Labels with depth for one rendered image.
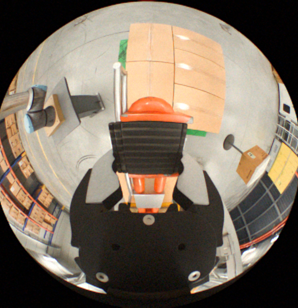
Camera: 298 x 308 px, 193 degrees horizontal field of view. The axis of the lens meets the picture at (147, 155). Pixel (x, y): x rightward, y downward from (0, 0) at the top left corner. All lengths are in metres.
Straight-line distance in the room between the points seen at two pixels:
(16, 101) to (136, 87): 0.85
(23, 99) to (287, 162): 7.90
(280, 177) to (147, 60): 7.46
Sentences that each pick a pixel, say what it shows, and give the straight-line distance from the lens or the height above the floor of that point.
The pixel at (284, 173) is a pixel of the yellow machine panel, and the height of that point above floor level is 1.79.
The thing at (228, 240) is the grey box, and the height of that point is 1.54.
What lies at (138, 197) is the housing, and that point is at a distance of 0.19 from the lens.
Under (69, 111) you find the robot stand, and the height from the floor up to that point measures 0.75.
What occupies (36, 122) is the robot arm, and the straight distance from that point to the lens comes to 0.80.
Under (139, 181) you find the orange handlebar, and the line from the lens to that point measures 0.15.
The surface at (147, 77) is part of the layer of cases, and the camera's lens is 0.81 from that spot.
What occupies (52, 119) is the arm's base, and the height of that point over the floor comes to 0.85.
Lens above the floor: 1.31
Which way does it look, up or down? 57 degrees down
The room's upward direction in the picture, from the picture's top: 180 degrees clockwise
